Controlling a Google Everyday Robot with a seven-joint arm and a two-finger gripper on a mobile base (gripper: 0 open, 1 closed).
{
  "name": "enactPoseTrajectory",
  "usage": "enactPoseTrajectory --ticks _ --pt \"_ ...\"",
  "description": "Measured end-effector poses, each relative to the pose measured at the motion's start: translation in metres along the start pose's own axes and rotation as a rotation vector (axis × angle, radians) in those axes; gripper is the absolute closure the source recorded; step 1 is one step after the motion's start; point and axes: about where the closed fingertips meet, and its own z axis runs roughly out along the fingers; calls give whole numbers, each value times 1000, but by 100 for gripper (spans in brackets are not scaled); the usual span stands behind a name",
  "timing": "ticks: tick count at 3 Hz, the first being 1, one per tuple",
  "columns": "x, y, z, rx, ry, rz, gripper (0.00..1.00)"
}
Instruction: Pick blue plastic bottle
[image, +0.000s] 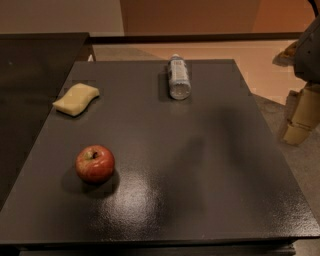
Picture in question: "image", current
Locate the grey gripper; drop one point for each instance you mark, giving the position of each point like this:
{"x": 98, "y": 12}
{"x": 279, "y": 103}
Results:
{"x": 308, "y": 58}

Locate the clear blue plastic bottle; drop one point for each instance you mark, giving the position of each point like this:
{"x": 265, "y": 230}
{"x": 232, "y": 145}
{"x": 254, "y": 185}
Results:
{"x": 179, "y": 81}

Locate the red apple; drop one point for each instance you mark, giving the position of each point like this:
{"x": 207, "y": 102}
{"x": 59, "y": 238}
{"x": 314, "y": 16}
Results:
{"x": 95, "y": 164}

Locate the yellow sponge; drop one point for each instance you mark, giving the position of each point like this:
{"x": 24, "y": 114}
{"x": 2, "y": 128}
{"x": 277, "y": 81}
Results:
{"x": 76, "y": 99}

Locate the dark side table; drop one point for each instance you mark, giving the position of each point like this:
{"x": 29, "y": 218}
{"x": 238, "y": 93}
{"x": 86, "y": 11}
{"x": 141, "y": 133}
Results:
{"x": 33, "y": 69}

